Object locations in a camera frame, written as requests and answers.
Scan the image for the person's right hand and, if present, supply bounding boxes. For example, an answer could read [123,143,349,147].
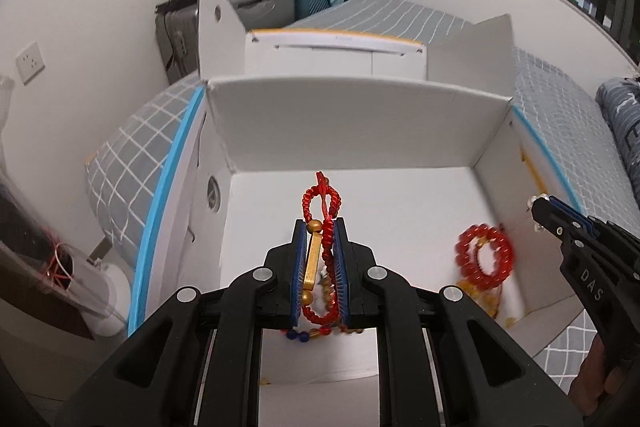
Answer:
[567,335,630,416]

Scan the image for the clear plastic container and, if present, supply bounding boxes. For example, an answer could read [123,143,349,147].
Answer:
[0,74,128,325]

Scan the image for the red cord gold tube bracelet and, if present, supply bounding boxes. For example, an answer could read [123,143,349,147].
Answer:
[299,170,352,329]

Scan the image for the grey checked bed sheet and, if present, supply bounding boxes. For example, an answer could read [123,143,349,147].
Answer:
[84,0,640,404]

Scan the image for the small silver beads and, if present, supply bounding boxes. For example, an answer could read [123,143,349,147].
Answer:
[527,194,546,236]

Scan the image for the dark grey suitcase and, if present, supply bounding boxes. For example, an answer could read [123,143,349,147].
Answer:
[154,4,202,84]

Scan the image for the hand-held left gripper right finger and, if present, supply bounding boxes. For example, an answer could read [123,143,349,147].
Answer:
[333,217,583,427]

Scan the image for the white wall socket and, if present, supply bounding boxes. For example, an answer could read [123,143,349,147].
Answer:
[14,40,46,86]

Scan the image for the red bead bracelet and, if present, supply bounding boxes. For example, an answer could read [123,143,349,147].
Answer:
[453,223,515,293]

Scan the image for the yellow bead bracelet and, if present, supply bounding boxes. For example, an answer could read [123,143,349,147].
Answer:
[456,279,504,321]

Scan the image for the brown bead bracelet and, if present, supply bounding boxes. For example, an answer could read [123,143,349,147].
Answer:
[317,272,366,337]

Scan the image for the silver suitcase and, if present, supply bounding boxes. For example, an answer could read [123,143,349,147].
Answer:
[220,0,296,30]

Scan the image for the white cardboard box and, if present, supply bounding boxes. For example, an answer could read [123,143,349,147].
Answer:
[126,0,592,389]

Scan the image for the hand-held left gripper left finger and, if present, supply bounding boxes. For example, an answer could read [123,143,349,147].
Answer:
[55,219,308,427]

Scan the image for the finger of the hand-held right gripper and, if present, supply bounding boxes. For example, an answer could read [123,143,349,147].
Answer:
[531,198,597,251]
[547,195,599,236]

